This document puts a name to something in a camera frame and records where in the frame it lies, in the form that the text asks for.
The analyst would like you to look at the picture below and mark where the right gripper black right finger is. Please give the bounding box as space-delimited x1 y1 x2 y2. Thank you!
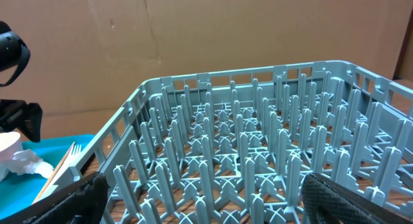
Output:
301 174 411 224

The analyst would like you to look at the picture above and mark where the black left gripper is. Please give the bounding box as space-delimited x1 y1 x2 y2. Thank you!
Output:
1 99 43 143

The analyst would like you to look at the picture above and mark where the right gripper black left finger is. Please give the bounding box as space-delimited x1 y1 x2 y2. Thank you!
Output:
1 172 109 224

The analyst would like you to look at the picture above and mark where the white tissue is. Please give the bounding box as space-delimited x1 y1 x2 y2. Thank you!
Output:
6 149 54 179

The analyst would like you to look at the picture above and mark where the wooden chopstick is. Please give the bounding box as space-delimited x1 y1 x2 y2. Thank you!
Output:
32 142 76 204

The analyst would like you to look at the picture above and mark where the white plastic fork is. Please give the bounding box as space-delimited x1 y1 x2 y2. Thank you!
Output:
46 144 82 190

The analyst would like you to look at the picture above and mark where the white paper cup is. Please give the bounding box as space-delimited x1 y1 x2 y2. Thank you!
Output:
1 132 23 181

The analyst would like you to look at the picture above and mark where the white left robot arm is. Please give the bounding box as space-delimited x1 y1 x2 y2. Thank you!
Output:
1 21 43 143

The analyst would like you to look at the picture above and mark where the grey dishwasher rack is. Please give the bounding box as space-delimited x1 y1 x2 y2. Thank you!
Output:
50 60 412 223

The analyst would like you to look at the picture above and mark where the teal plastic tray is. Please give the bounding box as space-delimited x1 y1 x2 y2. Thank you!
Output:
1 134 94 219

